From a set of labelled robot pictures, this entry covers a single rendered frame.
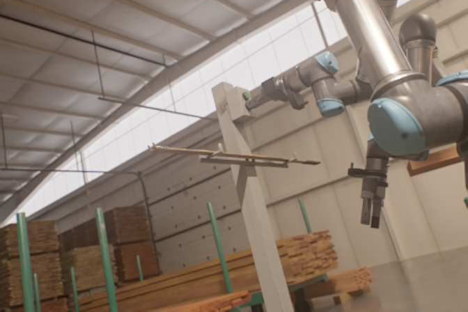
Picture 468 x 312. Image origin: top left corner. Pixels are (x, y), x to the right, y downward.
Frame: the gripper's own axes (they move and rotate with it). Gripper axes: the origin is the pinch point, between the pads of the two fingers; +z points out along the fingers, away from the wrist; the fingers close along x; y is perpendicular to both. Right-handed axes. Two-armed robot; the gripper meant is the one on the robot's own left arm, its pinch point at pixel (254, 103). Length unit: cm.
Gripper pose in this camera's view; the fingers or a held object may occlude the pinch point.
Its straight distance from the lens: 145.1
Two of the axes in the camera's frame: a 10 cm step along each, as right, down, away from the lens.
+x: -6.0, -0.8, -8.0
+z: -7.6, 3.6, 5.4
